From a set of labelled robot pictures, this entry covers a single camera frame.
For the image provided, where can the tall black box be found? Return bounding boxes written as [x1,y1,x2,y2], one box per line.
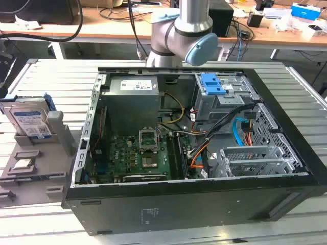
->
[208,2,235,38]

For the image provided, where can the black cable bundle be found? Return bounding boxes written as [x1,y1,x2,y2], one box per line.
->
[188,103,256,157]

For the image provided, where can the RAM stick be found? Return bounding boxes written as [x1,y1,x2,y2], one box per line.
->
[176,134,191,179]

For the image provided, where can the yellow wires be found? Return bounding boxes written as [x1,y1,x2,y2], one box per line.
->
[157,91,186,126]

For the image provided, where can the wooden desk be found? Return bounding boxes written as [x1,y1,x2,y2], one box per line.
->
[0,0,327,52]

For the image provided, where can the white papers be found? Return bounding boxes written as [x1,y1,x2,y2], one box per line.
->
[14,14,42,31]

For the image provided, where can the orange wire bundle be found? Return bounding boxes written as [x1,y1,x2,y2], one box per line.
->
[243,124,254,146]

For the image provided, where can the metal disk bay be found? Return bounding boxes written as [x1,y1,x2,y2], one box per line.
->
[211,145,305,179]

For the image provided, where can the CPU socket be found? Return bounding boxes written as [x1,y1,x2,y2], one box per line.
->
[142,155,158,168]

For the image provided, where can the metal drive cage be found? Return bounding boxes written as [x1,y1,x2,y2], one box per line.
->
[193,73,258,134]

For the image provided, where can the grey parts rack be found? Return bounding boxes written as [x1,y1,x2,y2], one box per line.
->
[0,109,77,208]

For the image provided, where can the grey power supply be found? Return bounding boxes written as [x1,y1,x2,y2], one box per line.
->
[101,76,164,131]

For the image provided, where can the metal socket cover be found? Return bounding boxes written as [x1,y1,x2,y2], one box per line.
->
[138,127,161,154]

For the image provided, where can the small black box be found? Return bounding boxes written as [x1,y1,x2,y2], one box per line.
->
[246,12,264,28]

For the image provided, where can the dark monitor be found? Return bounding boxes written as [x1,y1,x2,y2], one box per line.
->
[0,0,83,26]

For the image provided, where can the silver CPU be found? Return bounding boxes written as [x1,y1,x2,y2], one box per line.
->
[12,158,35,169]

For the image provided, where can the thick black cable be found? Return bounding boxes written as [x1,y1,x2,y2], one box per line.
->
[0,0,84,43]

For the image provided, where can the green motherboard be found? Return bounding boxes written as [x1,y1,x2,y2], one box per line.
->
[84,132,191,184]

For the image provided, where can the blue plastic bay bracket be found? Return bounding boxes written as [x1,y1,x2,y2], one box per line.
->
[200,72,227,96]

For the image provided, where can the thin arm cable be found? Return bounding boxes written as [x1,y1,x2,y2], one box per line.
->
[127,0,149,62]

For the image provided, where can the hard disk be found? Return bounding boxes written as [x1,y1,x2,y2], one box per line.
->
[0,93,56,140]

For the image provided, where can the black graphics card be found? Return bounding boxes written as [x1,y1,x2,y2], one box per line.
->
[122,174,167,183]

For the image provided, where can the blue wire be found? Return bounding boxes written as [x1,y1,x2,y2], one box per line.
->
[233,117,246,148]

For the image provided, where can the blue cardboard box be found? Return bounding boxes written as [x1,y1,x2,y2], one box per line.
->
[290,2,322,20]

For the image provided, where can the black PC case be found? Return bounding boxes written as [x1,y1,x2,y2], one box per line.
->
[61,66,327,237]

